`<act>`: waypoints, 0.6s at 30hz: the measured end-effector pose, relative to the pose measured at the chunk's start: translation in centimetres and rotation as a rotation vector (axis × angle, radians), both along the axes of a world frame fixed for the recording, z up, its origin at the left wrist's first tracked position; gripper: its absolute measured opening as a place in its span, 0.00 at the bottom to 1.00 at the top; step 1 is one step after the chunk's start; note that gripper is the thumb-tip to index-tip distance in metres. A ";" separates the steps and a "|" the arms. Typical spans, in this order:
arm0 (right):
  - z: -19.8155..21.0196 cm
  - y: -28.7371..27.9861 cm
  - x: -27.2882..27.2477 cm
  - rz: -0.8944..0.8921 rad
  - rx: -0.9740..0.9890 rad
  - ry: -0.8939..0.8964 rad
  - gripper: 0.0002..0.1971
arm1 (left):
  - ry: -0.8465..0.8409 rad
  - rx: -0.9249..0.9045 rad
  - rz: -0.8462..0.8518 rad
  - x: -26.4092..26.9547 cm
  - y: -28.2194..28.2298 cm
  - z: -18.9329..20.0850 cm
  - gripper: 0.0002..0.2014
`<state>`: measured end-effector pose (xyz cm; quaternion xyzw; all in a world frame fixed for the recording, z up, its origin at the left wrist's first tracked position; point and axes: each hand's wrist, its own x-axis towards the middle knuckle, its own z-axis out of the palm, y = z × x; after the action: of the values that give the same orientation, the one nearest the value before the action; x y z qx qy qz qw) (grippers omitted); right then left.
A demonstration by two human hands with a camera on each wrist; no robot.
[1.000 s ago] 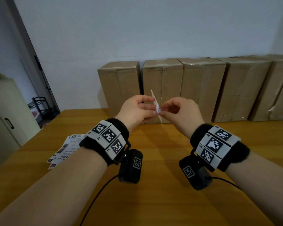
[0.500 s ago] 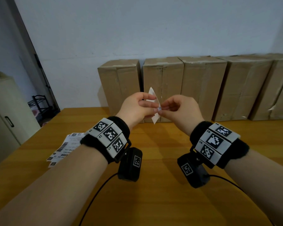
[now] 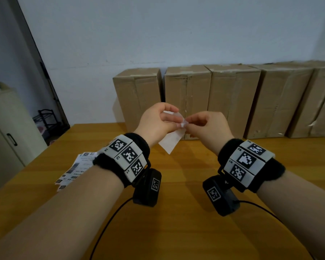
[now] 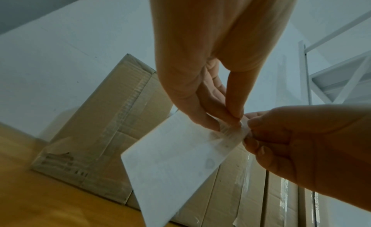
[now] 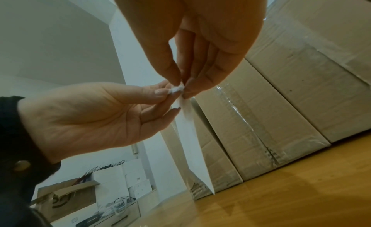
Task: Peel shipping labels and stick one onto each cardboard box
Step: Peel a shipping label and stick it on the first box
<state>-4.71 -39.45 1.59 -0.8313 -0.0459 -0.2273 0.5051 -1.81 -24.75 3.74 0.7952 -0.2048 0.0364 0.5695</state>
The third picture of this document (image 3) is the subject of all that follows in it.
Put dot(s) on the person's right hand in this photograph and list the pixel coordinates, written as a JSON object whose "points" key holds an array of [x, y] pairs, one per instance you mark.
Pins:
{"points": [[214, 129]]}

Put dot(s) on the person's left hand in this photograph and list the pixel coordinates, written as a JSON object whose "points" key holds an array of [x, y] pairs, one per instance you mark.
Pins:
{"points": [[151, 124]]}

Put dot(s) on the shipping label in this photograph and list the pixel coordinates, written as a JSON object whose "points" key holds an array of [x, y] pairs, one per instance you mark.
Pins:
{"points": [[172, 140]]}

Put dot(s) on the brown cardboard box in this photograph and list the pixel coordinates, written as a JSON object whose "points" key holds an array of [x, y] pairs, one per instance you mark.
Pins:
{"points": [[233, 89], [281, 100], [189, 86], [314, 92], [135, 92]]}

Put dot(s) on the stack of shipping labels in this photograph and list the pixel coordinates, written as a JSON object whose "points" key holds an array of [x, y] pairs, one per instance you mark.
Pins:
{"points": [[75, 167]]}

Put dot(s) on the person's left forearm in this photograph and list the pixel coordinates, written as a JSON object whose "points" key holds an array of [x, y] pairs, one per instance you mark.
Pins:
{"points": [[57, 213]]}

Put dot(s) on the person's right forearm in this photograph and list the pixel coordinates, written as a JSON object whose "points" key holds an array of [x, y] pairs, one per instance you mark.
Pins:
{"points": [[300, 208]]}

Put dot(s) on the black wristband with marker tiles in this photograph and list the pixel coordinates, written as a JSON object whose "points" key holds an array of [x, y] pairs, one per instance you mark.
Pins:
{"points": [[243, 161], [127, 154]]}

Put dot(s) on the black shoe rack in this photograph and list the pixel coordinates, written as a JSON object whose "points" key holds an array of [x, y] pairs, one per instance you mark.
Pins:
{"points": [[46, 111]]}

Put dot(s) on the cream wooden cabinet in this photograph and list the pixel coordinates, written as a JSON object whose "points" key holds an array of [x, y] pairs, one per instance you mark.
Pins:
{"points": [[16, 138]]}

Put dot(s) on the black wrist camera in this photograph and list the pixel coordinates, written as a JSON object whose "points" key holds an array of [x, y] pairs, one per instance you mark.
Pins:
{"points": [[147, 192], [222, 197]]}

